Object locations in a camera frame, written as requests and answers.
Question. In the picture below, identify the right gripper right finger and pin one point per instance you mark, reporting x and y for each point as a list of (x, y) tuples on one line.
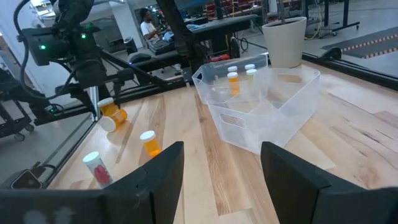
[(304, 193)]

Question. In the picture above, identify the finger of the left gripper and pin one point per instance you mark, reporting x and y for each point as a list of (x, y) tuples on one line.
[(122, 76), (74, 89)]

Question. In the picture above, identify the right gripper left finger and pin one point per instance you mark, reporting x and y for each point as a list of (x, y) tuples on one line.
[(149, 193)]

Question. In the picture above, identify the orange bottle with mixed pills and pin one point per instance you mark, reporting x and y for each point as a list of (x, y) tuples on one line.
[(152, 146)]

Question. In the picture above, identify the small orange pill bottle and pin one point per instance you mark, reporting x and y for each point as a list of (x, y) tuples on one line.
[(234, 85)]

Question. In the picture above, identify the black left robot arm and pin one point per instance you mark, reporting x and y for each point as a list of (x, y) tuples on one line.
[(46, 46)]

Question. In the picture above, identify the clear plastic bin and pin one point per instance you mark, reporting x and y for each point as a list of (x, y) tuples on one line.
[(211, 74), (264, 124)]

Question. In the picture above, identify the black keyboard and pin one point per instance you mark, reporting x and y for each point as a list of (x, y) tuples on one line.
[(160, 46)]

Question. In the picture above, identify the person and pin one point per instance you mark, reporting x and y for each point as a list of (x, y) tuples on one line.
[(148, 28)]

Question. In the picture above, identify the black wheeled cart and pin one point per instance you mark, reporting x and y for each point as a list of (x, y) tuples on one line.
[(15, 102)]

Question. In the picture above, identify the red case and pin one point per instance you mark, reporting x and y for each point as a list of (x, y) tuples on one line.
[(219, 58)]

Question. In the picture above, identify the blue computer screen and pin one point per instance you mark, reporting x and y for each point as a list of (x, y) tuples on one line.
[(199, 3)]

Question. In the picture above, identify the white plant pot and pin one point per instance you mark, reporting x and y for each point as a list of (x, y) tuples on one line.
[(284, 42)]

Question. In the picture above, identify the black mat with striped edge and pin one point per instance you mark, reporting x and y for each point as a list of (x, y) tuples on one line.
[(367, 43)]

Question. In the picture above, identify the black metal stand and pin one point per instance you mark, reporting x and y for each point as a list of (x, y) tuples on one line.
[(345, 15)]

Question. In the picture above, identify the black table-level camera box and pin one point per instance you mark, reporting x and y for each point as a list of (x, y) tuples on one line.
[(26, 180)]

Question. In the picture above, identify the black aluminium table frame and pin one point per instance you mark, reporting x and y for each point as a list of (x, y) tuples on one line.
[(357, 74)]

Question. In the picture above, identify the black rounded bracket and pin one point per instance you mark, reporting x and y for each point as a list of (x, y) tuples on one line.
[(331, 53)]

